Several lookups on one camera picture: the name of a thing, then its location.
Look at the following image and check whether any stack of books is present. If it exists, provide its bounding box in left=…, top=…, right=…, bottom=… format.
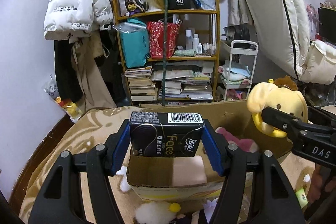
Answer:
left=125, top=65, right=158, bottom=102

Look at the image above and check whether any teal shopping bag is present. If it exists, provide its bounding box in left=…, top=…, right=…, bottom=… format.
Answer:
left=118, top=18, right=150, bottom=68

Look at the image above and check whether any green tissue pack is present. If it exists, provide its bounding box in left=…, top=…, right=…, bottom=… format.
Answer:
left=295, top=188, right=308, bottom=209

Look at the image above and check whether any red gift bag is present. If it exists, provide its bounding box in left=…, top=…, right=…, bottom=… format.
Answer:
left=147, top=21, right=181, bottom=60

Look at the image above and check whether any white folded mattress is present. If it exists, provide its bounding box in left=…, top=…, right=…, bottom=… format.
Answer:
left=245, top=0, right=335, bottom=85

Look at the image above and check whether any green vertical pole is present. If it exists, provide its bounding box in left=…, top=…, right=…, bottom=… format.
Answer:
left=161, top=0, right=168, bottom=106

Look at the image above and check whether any pile of magazines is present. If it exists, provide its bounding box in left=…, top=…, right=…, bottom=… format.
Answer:
left=151, top=60, right=214, bottom=101

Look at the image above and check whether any white puffer jacket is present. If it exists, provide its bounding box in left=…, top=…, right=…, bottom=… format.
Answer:
left=44, top=0, right=113, bottom=40

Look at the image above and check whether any cardboard storage box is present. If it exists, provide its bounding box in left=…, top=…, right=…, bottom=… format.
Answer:
left=126, top=100, right=292, bottom=201

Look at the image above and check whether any bag of toys on floor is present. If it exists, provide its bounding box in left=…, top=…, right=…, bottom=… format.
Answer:
left=43, top=75, right=83, bottom=123

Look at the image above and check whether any person's right hand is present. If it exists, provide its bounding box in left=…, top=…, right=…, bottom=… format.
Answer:
left=307, top=164, right=335, bottom=203

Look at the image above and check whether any white fluffy sheep plush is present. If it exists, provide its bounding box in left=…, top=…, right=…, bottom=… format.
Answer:
left=134, top=201, right=181, bottom=224

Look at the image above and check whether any pink plush toy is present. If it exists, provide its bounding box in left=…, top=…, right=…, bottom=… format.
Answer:
left=215, top=127, right=259, bottom=153

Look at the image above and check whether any black tissue pack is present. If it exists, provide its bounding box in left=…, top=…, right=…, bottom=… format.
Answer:
left=129, top=112, right=205, bottom=157

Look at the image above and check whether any beige trench coat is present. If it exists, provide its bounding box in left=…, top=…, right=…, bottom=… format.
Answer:
left=72, top=31, right=116, bottom=113

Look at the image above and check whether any yellow plush toy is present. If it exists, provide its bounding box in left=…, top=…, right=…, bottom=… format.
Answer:
left=247, top=83, right=309, bottom=138

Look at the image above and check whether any white rolling cart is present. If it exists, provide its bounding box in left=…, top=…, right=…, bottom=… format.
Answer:
left=219, top=40, right=259, bottom=101

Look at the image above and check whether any wooden bookshelf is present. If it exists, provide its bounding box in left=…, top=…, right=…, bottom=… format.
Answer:
left=112, top=0, right=221, bottom=106

